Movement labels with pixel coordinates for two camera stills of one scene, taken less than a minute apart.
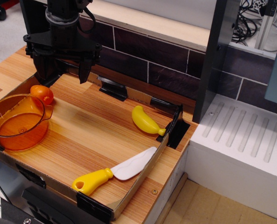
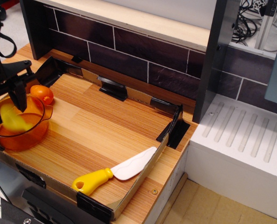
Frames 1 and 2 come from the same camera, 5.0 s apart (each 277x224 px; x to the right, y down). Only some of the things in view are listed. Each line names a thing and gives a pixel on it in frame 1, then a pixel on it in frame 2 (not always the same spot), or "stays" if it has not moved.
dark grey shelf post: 224,18 stays
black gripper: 62,42 → 17,71
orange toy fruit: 45,94 stays
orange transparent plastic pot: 19,122 stays
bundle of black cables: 245,27 stays
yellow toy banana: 141,119 → 10,118
